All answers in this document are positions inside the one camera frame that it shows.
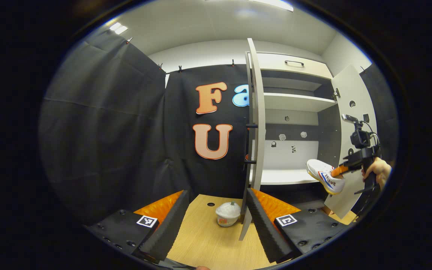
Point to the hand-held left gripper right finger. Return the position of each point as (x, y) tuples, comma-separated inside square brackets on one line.
[(263, 228)]

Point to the black backdrop cloth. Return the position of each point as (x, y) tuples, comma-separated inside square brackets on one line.
[(99, 131)]

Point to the white sneaker shoe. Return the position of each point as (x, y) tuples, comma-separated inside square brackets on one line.
[(323, 174)]

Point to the small ceiling light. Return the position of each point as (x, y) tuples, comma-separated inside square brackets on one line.
[(118, 28)]

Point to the long ceiling light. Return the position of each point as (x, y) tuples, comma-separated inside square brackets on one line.
[(272, 3)]

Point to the white shoe cabinet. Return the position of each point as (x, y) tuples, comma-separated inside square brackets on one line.
[(294, 101)]

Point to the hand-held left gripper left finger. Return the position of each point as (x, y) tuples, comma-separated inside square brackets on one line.
[(171, 228)]

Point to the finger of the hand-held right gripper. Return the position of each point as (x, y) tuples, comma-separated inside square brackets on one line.
[(339, 171)]

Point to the white lidded bowl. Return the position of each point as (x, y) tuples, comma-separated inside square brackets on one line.
[(228, 214)]

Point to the cream cabinet drawer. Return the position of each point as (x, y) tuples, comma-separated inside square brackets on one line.
[(276, 63)]

